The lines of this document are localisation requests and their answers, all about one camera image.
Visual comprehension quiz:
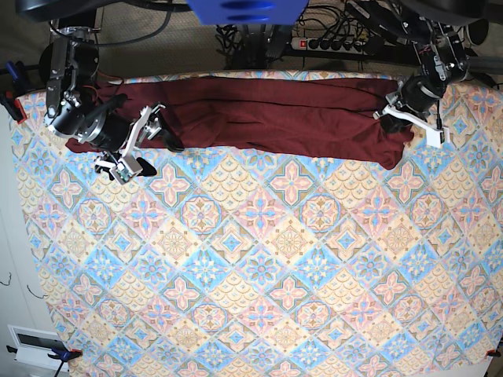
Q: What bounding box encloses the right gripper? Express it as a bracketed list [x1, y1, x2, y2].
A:
[50, 106, 185, 177]

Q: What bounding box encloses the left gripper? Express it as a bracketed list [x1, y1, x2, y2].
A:
[380, 75, 446, 134]

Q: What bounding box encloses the dark red t-shirt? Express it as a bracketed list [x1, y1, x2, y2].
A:
[64, 76, 416, 170]

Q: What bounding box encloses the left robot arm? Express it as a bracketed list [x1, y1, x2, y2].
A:
[387, 1, 484, 120]

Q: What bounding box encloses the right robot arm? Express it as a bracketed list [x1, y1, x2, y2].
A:
[44, 26, 184, 185]

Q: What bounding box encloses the white power strip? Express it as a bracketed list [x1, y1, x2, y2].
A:
[290, 37, 365, 53]

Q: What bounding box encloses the patterned tile tablecloth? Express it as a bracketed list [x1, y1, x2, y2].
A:
[9, 84, 502, 376]

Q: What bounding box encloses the blue orange clamp upper left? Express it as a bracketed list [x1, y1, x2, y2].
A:
[1, 60, 28, 124]

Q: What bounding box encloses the blue orange clamp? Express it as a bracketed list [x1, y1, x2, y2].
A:
[1, 60, 28, 124]
[6, 346, 83, 376]

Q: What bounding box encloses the blue orange clamp lower left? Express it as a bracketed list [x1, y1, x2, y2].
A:
[6, 346, 83, 376]

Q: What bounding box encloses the orange clamp lower right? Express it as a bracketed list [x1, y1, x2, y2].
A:
[486, 350, 501, 358]

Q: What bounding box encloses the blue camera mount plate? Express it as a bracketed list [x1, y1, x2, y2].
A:
[187, 0, 308, 26]

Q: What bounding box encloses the white wall outlet box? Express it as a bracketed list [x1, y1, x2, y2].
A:
[8, 324, 64, 371]

